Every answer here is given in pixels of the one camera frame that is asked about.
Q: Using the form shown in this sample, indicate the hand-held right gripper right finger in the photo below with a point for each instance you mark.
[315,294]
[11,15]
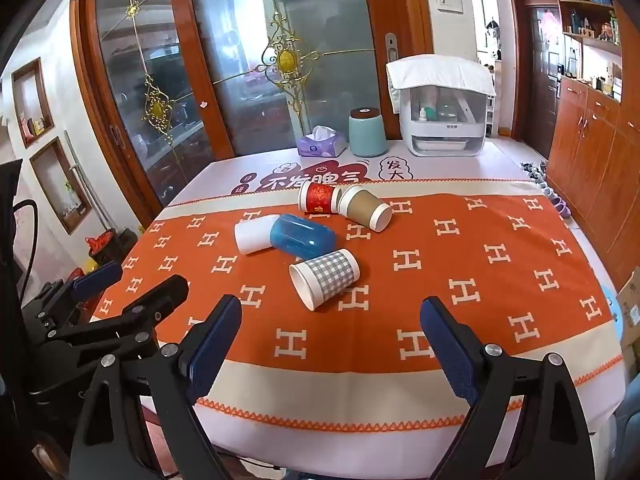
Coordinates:
[445,347]

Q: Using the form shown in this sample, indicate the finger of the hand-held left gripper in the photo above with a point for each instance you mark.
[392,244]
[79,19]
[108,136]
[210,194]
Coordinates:
[165,296]
[97,277]

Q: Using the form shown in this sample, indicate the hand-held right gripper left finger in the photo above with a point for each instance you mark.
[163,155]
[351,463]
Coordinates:
[215,347]

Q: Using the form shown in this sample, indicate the white cup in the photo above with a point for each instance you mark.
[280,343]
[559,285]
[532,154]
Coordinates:
[252,235]

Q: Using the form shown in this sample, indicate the grey plaid paper cup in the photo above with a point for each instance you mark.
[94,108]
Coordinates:
[327,272]

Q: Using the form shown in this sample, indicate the blue plastic cup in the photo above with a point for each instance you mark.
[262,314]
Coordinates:
[300,236]

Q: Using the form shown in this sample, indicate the brown paper cup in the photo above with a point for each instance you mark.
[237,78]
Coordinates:
[362,206]

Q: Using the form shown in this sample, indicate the red paper cup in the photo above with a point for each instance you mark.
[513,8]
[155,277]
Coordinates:
[317,198]

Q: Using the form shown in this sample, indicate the red bag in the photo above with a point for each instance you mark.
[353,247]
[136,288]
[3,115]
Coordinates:
[101,242]

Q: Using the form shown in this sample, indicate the orange patterned tablecloth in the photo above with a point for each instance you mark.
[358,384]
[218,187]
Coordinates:
[400,310]

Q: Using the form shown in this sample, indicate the silver pole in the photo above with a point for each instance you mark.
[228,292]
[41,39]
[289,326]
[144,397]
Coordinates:
[80,180]

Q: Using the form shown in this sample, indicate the white printed table cover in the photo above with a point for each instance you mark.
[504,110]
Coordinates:
[450,166]

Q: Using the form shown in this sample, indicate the cardboard box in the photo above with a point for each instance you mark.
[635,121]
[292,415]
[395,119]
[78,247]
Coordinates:
[631,310]

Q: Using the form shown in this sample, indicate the row of shoes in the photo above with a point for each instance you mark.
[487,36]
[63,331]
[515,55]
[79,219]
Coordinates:
[547,187]

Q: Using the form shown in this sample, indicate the wooden framed glass sliding door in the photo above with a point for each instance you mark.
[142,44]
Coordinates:
[140,90]
[300,50]

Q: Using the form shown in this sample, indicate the purple tissue box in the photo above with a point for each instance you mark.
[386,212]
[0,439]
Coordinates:
[320,146]

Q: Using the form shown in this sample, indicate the white countertop appliance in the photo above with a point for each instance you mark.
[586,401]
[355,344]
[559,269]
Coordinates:
[442,125]

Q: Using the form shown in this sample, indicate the teal canister with brown lid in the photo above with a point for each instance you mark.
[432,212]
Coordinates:
[367,132]

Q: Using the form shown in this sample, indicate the wooden floor cabinet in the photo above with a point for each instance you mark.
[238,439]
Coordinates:
[590,160]

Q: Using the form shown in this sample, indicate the white towel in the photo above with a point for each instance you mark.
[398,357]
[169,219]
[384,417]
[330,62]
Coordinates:
[440,72]

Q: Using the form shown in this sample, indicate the dark entry door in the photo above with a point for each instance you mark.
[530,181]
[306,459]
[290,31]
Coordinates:
[537,70]

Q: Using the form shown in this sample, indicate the wooden wall niche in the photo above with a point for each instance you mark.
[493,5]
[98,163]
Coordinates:
[60,185]
[31,105]

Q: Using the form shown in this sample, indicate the white wall panel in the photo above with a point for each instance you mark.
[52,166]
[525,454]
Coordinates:
[448,0]

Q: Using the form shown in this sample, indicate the wooden wall shelf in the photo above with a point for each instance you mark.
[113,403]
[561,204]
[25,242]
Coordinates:
[592,20]

